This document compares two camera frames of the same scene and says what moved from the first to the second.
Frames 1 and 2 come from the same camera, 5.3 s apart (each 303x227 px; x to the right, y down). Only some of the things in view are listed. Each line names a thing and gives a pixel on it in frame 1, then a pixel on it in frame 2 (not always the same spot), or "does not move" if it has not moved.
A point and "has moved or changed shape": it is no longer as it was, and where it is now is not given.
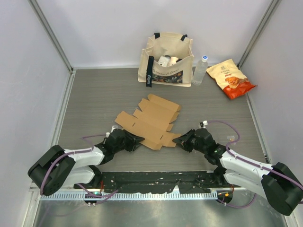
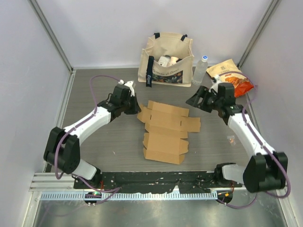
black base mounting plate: [182, 182] does not move
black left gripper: [134, 141] → [136, 108]
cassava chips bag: [231, 79] does not move
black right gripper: [182, 141] → [193, 100]
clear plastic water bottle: [200, 71] does not move
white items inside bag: [166, 61] does not move
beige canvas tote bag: [161, 45] does not move
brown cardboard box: [152, 124] has moved or changed shape
